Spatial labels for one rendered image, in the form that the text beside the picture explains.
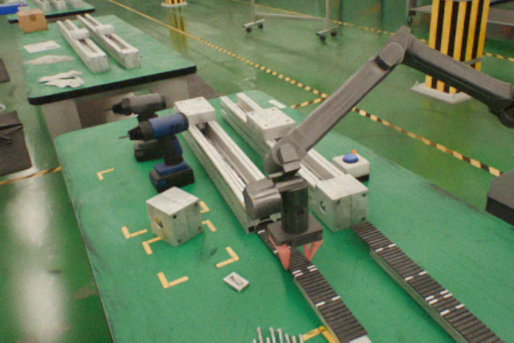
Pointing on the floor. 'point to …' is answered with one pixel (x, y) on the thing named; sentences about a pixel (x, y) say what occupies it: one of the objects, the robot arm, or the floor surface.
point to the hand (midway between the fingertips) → (296, 261)
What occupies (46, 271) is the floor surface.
